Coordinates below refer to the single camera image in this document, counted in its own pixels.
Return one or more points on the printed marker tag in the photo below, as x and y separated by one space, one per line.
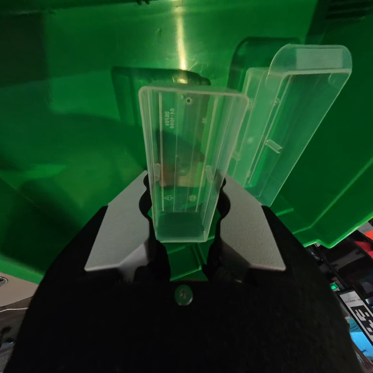
361 314

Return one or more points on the green storage bin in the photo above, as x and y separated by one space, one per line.
72 116

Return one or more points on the clear plastic drawer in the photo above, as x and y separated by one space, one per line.
291 116
186 151

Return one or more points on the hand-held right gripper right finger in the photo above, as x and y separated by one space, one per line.
250 233

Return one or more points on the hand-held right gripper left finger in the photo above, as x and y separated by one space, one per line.
116 233

